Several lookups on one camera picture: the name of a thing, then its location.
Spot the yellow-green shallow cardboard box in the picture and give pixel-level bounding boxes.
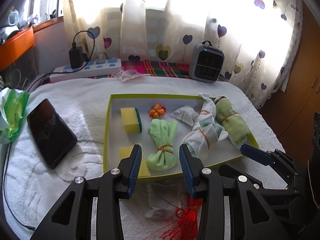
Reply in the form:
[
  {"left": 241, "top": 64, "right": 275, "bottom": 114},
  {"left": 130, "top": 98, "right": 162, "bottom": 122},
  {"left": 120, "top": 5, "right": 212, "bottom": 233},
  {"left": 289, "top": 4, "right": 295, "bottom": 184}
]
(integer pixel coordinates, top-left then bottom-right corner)
[{"left": 103, "top": 93, "right": 258, "bottom": 180}]

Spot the plaid colourful cloth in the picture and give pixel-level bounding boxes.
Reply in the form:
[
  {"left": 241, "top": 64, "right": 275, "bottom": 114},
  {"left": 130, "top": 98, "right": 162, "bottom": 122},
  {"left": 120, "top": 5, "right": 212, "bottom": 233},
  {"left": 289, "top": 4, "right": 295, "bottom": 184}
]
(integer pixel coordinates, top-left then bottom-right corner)
[{"left": 89, "top": 60, "right": 226, "bottom": 82}]

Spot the black power adapter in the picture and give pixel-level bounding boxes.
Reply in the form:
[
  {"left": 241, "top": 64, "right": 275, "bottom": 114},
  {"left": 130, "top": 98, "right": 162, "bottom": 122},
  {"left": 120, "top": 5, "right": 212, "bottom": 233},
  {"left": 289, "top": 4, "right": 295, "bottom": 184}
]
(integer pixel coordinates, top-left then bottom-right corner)
[{"left": 69, "top": 42, "right": 84, "bottom": 69}]

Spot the orange storage box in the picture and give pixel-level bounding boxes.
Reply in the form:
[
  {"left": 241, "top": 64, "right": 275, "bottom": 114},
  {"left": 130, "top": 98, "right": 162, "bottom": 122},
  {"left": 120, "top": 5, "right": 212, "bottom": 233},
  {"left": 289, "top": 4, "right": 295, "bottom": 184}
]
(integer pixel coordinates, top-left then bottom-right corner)
[{"left": 0, "top": 27, "right": 35, "bottom": 70}]

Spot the yellow green scrubbing sponge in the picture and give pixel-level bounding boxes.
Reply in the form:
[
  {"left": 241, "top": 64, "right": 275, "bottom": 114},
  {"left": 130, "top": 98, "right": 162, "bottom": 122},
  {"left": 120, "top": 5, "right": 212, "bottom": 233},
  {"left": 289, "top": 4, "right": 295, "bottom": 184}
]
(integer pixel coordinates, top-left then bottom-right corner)
[{"left": 120, "top": 107, "right": 142, "bottom": 134}]

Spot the light green cloth bundle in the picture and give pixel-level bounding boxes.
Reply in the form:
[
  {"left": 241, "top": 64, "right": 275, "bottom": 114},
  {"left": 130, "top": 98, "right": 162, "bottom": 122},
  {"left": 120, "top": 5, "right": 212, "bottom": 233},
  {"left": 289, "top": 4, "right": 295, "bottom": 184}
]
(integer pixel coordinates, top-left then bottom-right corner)
[{"left": 146, "top": 119, "right": 178, "bottom": 171}]

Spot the clear plastic packet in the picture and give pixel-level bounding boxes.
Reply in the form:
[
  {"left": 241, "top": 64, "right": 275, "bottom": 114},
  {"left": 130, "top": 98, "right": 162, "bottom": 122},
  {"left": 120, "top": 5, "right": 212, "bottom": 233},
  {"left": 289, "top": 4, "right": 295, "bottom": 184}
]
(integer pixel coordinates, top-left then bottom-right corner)
[{"left": 112, "top": 69, "right": 145, "bottom": 83}]

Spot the heart pattern curtain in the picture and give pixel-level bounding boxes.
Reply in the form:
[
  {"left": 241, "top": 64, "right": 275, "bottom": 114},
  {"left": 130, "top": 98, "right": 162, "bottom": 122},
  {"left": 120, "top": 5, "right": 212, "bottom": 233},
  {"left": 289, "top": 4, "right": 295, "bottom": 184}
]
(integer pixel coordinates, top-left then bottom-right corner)
[{"left": 63, "top": 0, "right": 303, "bottom": 108}]

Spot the grey small fan heater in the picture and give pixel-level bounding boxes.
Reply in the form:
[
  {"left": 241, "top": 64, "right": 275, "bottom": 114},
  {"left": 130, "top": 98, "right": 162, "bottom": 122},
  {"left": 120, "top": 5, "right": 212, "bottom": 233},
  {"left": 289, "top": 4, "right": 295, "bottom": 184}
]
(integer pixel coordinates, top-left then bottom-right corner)
[{"left": 189, "top": 40, "right": 225, "bottom": 83}]

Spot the black power cable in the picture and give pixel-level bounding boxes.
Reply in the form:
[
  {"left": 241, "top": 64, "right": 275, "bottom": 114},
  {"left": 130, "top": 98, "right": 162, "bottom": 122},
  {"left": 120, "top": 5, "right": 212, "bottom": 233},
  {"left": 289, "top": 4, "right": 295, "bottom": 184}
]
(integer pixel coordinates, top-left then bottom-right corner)
[{"left": 1, "top": 30, "right": 97, "bottom": 231}]

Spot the white terry towel mat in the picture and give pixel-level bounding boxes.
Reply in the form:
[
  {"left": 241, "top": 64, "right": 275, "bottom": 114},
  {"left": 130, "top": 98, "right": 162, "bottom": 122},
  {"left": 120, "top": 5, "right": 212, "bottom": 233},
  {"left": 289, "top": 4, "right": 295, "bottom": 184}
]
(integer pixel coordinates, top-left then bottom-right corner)
[{"left": 4, "top": 77, "right": 282, "bottom": 239}]

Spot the orange knot ornament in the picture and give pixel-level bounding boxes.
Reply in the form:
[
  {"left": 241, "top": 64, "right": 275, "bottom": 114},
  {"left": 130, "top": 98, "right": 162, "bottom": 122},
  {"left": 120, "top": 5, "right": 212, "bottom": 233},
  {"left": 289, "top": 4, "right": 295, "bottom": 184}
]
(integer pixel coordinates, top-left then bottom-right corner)
[{"left": 149, "top": 104, "right": 166, "bottom": 119}]

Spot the plain yellow sponge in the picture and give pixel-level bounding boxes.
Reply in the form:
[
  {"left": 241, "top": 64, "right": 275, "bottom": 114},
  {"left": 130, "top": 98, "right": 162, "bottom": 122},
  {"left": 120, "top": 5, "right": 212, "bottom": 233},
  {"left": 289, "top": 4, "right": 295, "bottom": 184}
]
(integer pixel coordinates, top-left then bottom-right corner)
[{"left": 119, "top": 145, "right": 151, "bottom": 178}]

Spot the small white cloth piece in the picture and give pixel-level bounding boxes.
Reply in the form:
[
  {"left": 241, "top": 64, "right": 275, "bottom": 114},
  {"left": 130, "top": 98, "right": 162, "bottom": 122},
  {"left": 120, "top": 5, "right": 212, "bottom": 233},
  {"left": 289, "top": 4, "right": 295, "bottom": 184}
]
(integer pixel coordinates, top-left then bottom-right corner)
[{"left": 145, "top": 183, "right": 182, "bottom": 220}]

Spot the green white plastic bag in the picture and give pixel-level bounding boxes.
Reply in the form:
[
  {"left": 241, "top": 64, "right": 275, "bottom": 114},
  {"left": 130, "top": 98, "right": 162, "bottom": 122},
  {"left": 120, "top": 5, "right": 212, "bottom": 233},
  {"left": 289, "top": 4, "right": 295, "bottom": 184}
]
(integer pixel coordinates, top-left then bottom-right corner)
[{"left": 0, "top": 88, "right": 29, "bottom": 144}]

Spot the white mint sock bundle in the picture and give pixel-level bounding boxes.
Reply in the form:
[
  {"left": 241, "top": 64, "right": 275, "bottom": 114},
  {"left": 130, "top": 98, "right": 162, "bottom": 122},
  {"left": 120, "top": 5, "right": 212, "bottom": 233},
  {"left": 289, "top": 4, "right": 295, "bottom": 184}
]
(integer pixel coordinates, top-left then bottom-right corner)
[{"left": 182, "top": 123, "right": 228, "bottom": 160}]

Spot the white blue power strip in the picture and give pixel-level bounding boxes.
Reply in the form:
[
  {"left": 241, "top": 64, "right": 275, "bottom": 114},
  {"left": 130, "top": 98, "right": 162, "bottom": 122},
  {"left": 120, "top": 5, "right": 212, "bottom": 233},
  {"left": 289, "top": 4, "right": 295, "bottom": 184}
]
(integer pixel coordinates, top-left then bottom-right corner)
[{"left": 49, "top": 59, "right": 122, "bottom": 83}]

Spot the green towel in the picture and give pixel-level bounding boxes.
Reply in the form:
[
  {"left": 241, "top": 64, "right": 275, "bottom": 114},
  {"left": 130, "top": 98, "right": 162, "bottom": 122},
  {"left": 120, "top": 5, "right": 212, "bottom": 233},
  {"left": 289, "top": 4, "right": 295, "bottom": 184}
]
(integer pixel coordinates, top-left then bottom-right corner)
[{"left": 214, "top": 96, "right": 251, "bottom": 145}]

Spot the black smartphone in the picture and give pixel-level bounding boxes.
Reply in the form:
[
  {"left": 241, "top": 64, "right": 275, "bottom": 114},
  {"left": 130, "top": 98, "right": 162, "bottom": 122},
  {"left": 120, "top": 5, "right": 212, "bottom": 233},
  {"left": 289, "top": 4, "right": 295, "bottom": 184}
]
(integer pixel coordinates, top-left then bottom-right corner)
[{"left": 27, "top": 99, "right": 78, "bottom": 169}]

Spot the red tassel cord bundle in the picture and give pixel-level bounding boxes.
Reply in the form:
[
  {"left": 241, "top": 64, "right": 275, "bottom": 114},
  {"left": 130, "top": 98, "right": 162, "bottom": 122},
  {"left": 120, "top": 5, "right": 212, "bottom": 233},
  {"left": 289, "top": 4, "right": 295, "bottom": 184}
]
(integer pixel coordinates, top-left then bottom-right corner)
[{"left": 143, "top": 191, "right": 203, "bottom": 240}]

